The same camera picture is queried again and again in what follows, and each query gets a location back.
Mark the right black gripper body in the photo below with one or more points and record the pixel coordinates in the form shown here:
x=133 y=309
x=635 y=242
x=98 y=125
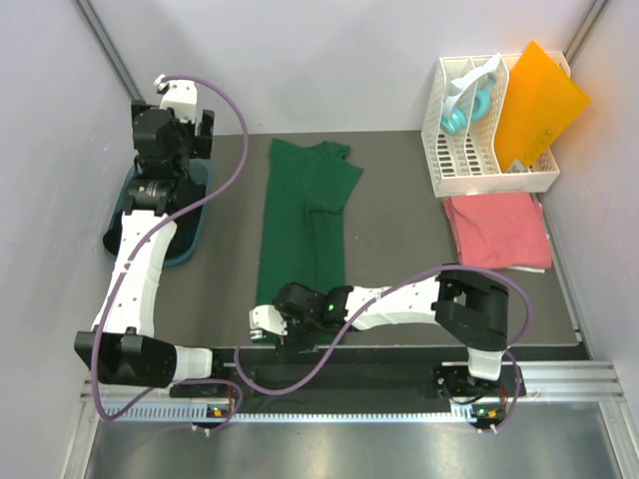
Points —
x=302 y=335

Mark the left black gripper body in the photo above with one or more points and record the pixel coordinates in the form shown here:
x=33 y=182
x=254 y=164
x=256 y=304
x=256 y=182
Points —
x=192 y=147

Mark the green t shirt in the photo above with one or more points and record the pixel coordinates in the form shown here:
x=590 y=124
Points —
x=303 y=226

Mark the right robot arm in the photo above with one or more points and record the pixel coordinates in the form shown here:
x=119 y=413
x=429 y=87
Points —
x=469 y=305

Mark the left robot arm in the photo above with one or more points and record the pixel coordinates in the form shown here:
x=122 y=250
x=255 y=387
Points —
x=157 y=222

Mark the blue plastic basket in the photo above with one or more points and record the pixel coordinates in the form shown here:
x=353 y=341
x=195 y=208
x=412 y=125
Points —
x=190 y=227

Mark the black t shirt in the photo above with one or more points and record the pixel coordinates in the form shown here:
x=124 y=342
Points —
x=161 y=197

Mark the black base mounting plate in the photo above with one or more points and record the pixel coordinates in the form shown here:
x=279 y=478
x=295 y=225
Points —
x=362 y=380

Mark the pink folded t shirt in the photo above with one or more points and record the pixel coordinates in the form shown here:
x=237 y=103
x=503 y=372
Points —
x=499 y=231

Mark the white perforated file organizer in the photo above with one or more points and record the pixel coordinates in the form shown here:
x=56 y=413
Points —
x=465 y=163

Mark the orange plastic folder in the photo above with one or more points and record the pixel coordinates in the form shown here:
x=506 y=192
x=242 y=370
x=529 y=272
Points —
x=541 y=102

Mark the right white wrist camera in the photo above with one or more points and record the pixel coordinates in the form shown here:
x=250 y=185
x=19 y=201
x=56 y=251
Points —
x=265 y=319

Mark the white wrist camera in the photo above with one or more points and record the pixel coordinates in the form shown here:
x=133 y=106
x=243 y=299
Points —
x=265 y=319
x=178 y=96

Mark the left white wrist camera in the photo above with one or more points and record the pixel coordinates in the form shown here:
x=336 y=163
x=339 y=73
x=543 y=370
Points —
x=178 y=96

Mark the grey slotted cable duct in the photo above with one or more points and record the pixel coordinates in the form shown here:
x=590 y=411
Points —
x=211 y=413

